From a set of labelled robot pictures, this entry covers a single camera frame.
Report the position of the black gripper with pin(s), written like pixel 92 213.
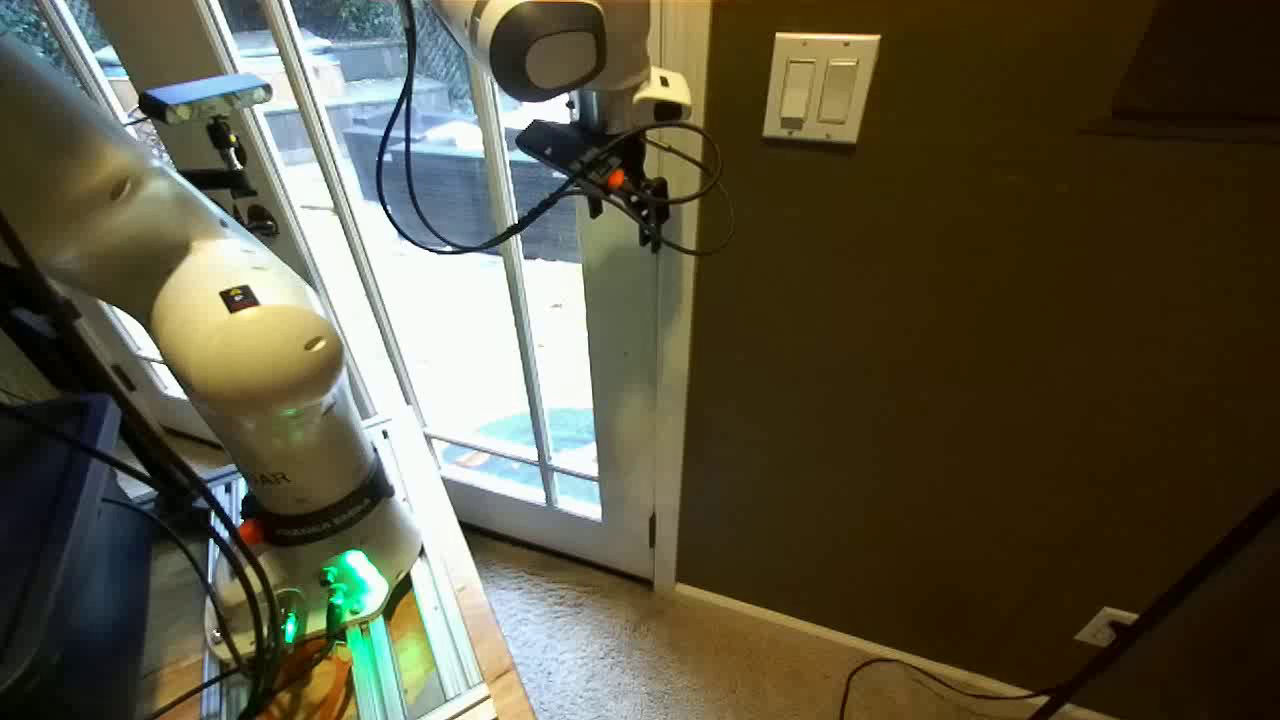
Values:
pixel 608 161

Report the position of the plain white rocker switch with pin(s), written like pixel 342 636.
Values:
pixel 837 93

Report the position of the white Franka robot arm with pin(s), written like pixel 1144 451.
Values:
pixel 200 281

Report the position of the white robot base green light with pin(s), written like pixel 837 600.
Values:
pixel 348 560

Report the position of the white glass-paned door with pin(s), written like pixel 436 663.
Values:
pixel 465 335

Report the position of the door hinge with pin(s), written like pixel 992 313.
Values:
pixel 648 529

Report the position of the wooden robot platform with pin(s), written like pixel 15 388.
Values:
pixel 465 641

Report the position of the white baseboard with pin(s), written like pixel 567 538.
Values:
pixel 854 641

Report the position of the dark blue storage bin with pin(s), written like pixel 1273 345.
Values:
pixel 61 560

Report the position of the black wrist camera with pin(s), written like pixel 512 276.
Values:
pixel 548 140

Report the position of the white door frame trim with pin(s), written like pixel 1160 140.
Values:
pixel 680 345

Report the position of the white rocker switch with indicator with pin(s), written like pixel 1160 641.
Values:
pixel 798 90

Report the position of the white double switch wall plate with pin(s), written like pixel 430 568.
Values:
pixel 822 90

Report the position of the black camera stand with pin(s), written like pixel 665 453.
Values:
pixel 240 175

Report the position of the blue-grey stereo camera bar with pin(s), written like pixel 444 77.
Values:
pixel 206 98

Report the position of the white wall outlet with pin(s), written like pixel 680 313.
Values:
pixel 1104 626

